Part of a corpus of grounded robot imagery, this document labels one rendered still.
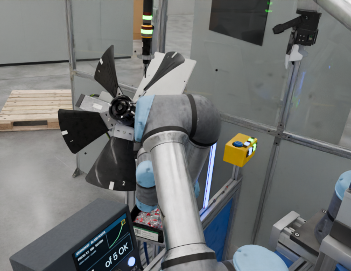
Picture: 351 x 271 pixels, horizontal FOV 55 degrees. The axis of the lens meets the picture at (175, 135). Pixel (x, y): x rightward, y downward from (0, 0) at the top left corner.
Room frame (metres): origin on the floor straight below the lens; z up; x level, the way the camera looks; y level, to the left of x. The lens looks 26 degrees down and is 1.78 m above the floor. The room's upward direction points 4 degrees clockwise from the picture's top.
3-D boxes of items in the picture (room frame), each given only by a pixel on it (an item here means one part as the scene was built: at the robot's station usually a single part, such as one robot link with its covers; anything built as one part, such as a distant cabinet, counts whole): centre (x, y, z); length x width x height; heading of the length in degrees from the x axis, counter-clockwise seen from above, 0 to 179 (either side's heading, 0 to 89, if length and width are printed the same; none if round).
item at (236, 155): (1.42, -0.32, 1.02); 0.16 x 0.10 x 0.11; 149
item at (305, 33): (1.29, -0.44, 1.62); 0.09 x 0.08 x 0.12; 59
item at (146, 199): (0.95, 0.07, 1.08); 0.11 x 0.08 x 0.11; 107
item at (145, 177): (0.94, 0.08, 1.17); 0.11 x 0.08 x 0.09; 6
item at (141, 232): (1.11, 0.07, 0.85); 0.22 x 0.17 x 0.07; 165
